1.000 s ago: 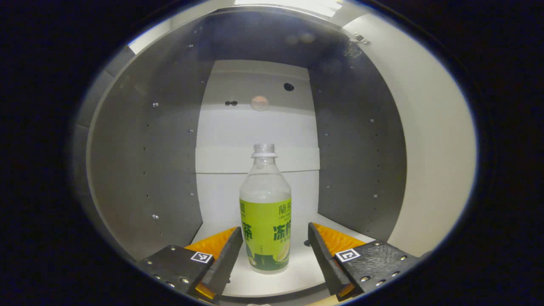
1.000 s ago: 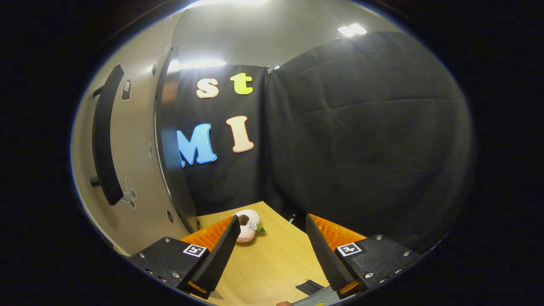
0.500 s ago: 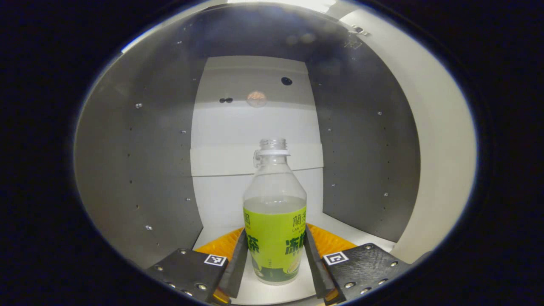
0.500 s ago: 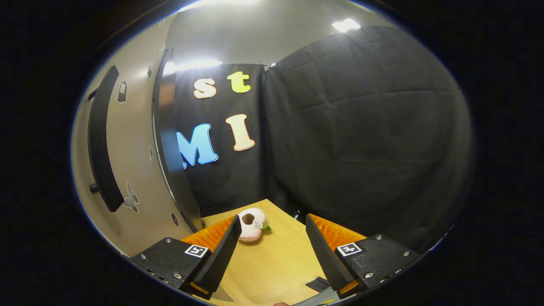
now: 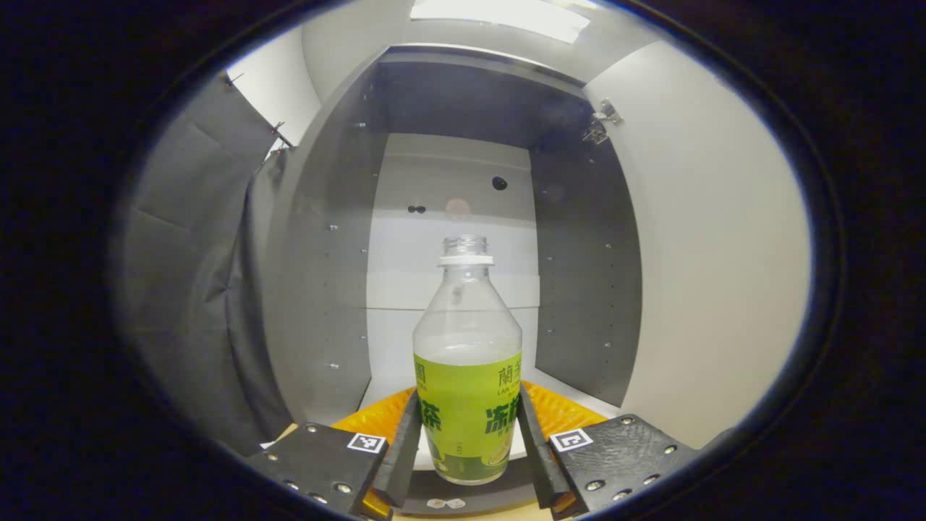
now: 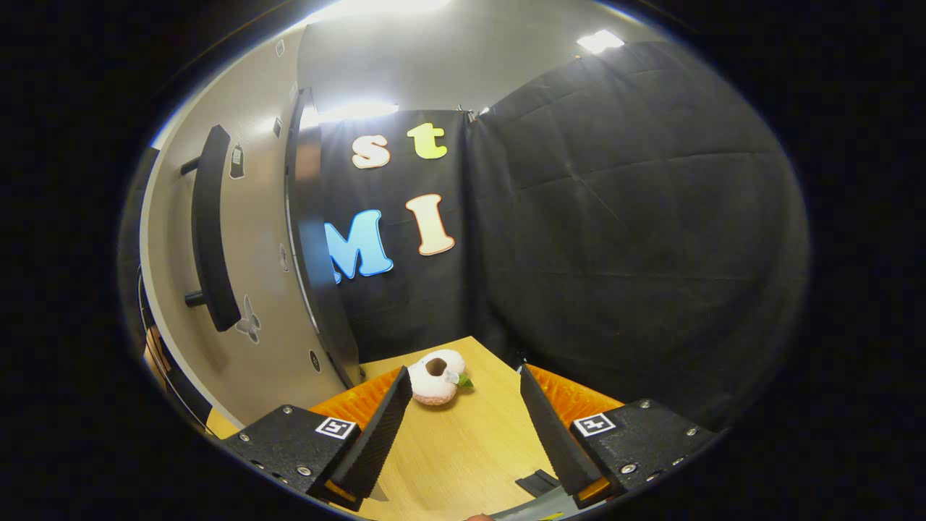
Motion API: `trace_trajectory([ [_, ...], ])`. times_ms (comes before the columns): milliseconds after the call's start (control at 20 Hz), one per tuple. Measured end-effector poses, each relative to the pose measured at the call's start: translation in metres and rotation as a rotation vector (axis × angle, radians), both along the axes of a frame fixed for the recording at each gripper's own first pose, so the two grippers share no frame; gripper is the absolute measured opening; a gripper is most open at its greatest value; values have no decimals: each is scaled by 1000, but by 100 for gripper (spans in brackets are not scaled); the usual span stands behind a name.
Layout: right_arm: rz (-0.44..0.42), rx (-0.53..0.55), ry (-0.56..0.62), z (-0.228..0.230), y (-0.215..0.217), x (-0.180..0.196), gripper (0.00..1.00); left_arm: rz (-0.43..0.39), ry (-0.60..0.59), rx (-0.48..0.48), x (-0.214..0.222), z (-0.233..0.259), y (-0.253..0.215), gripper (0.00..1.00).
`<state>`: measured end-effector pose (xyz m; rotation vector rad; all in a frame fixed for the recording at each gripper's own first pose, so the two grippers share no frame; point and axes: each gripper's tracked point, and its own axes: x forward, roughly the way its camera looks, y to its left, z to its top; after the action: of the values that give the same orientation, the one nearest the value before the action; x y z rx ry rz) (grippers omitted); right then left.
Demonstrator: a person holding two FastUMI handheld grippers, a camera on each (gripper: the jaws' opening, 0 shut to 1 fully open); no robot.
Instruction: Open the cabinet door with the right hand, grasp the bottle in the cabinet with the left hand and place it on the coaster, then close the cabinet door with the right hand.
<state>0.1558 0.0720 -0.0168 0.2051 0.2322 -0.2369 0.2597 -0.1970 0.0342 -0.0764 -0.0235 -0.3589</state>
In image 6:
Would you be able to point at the small black block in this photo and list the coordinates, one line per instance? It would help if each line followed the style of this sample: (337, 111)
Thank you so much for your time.
(537, 481)

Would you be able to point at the light grey cabinet door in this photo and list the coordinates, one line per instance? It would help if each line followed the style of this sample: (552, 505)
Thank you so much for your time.
(264, 217)

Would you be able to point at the pink plush toy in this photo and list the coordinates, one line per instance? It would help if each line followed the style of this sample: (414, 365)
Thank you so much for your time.
(434, 387)

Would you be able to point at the large ceiling light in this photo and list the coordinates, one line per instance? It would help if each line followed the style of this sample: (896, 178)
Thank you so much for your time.
(376, 7)

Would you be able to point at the black backdrop cloth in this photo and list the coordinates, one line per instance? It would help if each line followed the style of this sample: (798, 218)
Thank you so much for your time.
(615, 253)

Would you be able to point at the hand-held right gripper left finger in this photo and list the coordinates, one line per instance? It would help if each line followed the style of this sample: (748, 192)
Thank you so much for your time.
(387, 427)

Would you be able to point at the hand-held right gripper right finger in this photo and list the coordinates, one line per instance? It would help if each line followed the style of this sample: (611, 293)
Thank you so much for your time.
(550, 434)

